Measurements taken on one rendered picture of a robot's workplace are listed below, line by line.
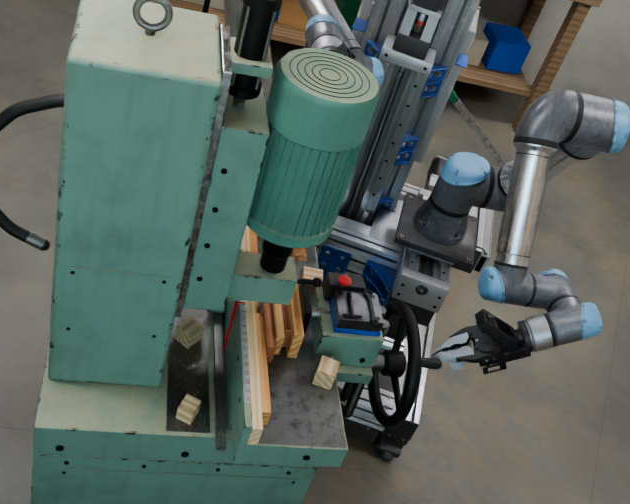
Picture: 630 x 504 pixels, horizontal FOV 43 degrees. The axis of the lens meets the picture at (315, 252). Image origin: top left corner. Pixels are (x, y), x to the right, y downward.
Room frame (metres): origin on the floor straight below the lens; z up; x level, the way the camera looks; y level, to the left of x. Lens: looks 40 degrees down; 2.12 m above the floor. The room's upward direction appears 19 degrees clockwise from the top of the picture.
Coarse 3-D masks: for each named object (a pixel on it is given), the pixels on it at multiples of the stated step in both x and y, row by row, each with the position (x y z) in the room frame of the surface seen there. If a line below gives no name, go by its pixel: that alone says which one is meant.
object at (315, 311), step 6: (300, 288) 1.23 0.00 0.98; (306, 288) 1.23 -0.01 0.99; (300, 294) 1.22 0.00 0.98; (306, 294) 1.21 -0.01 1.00; (300, 300) 1.21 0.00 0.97; (306, 300) 1.19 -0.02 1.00; (306, 306) 1.18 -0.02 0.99; (306, 312) 1.16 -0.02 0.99; (312, 312) 1.20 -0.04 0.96; (318, 312) 1.21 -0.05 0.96; (324, 312) 1.21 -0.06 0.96; (330, 312) 1.22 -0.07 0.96; (306, 318) 1.16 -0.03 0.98; (312, 318) 1.20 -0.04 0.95; (306, 324) 1.16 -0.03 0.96
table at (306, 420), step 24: (312, 264) 1.41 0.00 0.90; (312, 336) 1.19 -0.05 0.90; (288, 360) 1.11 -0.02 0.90; (312, 360) 1.13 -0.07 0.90; (288, 384) 1.05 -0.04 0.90; (312, 384) 1.07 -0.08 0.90; (336, 384) 1.09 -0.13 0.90; (288, 408) 0.99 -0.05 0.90; (312, 408) 1.01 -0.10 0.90; (336, 408) 1.03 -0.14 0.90; (264, 432) 0.92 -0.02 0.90; (288, 432) 0.94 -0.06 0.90; (312, 432) 0.95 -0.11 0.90; (336, 432) 0.97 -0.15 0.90; (240, 456) 0.88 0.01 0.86; (264, 456) 0.89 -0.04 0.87; (288, 456) 0.91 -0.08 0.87; (312, 456) 0.92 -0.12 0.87; (336, 456) 0.94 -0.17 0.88
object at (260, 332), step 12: (252, 240) 1.38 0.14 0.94; (252, 252) 1.34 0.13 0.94; (264, 336) 1.11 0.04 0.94; (264, 348) 1.08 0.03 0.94; (264, 360) 1.05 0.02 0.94; (264, 372) 1.02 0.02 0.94; (264, 384) 0.99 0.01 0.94; (264, 396) 0.97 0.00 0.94; (264, 408) 0.94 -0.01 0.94; (264, 420) 0.93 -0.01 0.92
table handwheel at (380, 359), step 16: (400, 304) 1.35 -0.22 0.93; (400, 320) 1.32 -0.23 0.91; (400, 336) 1.30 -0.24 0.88; (416, 336) 1.25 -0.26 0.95; (384, 352) 1.29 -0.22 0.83; (400, 352) 1.30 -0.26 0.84; (416, 352) 1.22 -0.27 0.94; (384, 368) 1.26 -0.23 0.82; (400, 368) 1.26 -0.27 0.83; (416, 368) 1.19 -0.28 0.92; (368, 384) 1.31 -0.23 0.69; (416, 384) 1.17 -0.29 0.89; (400, 400) 1.19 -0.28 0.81; (384, 416) 1.20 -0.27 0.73; (400, 416) 1.15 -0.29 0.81
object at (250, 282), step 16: (240, 256) 1.17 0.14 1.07; (256, 256) 1.19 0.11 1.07; (240, 272) 1.13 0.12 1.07; (256, 272) 1.14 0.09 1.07; (288, 272) 1.17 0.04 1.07; (240, 288) 1.12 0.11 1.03; (256, 288) 1.13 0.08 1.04; (272, 288) 1.14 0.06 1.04; (288, 288) 1.15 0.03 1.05; (288, 304) 1.16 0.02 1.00
